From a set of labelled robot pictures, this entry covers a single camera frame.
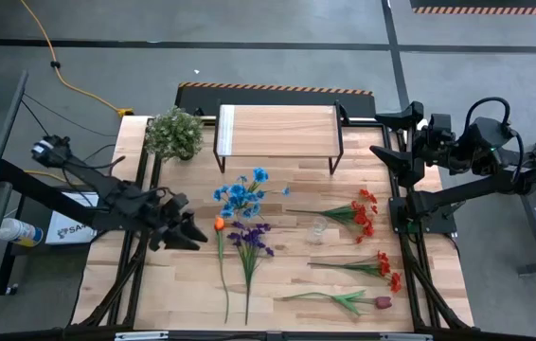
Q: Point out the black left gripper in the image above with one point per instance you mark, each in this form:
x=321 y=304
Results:
x=164 y=213

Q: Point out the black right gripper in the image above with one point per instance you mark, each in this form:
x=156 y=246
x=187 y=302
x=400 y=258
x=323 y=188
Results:
x=431 y=142

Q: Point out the orange artificial tulip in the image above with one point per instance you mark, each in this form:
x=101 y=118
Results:
x=219 y=223

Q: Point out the purple artificial flower bunch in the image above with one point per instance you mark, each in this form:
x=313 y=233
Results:
x=249 y=237

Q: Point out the blue artificial flower bunch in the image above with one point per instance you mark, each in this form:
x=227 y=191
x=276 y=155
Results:
x=239 y=192

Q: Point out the large red flower bunch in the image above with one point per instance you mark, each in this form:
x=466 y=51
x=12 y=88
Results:
x=360 y=218

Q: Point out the clear glass vase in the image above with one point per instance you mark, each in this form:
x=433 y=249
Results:
x=316 y=232

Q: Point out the small red flower bunch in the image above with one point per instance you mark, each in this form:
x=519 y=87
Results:
x=381 y=267

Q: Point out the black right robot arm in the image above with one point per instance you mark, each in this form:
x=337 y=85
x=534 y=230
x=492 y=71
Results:
x=467 y=189

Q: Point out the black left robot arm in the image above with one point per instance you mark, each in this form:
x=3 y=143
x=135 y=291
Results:
x=121 y=201

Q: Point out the green potted plant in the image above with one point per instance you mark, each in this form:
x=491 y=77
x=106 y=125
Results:
x=173 y=135

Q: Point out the white printed cardboard box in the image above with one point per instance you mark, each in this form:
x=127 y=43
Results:
x=66 y=232

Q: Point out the black hazard-striped floor mat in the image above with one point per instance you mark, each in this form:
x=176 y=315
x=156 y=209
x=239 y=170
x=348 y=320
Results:
x=486 y=5
x=201 y=102

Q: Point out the white bottle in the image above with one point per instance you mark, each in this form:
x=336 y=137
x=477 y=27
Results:
x=19 y=232

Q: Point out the black table frame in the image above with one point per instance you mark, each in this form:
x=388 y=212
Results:
x=230 y=335

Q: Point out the wooden shelf with black frame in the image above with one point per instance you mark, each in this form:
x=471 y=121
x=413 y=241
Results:
x=280 y=130

